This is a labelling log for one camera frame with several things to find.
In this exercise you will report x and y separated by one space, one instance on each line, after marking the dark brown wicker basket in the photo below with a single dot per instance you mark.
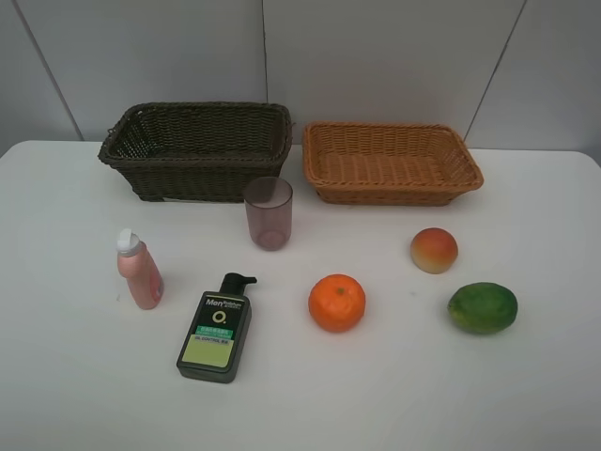
205 151

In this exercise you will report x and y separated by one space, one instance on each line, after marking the translucent purple plastic cup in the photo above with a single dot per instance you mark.
268 204

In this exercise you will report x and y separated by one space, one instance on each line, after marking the pink bottle white cap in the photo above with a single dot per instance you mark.
136 265

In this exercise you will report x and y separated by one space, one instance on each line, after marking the dark green pump bottle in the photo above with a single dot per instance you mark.
215 340

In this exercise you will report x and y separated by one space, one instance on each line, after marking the orange mandarin fruit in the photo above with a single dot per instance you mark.
337 303

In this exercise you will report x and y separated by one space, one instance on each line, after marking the light orange wicker basket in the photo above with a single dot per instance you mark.
354 163

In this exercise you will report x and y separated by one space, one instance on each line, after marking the red yellow peach fruit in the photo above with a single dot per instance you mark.
434 250

